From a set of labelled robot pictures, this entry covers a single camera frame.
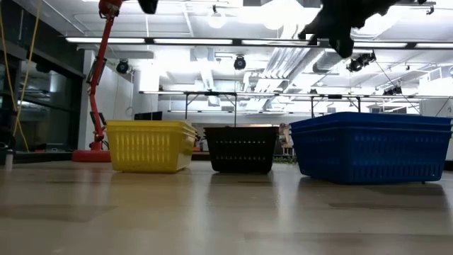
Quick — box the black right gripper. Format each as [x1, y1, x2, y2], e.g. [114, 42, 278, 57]
[297, 0, 403, 60]

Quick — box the ceiling track fixture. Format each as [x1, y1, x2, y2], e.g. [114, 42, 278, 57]
[392, 0, 437, 16]

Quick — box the yellow plastic slotted basket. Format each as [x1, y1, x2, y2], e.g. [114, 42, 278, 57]
[105, 120, 197, 131]
[105, 124, 198, 174]

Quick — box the black ceiling spotlight cluster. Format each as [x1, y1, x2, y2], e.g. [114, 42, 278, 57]
[348, 52, 377, 73]
[383, 84, 403, 96]

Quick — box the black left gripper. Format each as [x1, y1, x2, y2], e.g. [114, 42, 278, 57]
[137, 0, 160, 16]

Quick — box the dark glass cabinet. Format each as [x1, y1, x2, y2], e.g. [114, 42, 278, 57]
[0, 0, 86, 164]

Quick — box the black computer monitor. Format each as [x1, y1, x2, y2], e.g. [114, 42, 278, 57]
[133, 111, 164, 122]

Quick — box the black metal table frame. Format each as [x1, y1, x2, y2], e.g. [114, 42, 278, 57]
[307, 93, 364, 120]
[139, 91, 239, 128]

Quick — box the small white bottle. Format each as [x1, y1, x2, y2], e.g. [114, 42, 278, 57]
[4, 148, 15, 170]

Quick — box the yellow hanging cable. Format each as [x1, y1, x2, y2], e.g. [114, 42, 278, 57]
[0, 0, 42, 153]

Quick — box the overhead light bar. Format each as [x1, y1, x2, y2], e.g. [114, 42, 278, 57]
[65, 36, 453, 50]

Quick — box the red articulated floor stand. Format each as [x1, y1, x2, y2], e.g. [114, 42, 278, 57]
[71, 0, 125, 163]

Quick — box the silver ceiling air duct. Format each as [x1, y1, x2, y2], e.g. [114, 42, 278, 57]
[289, 45, 355, 74]

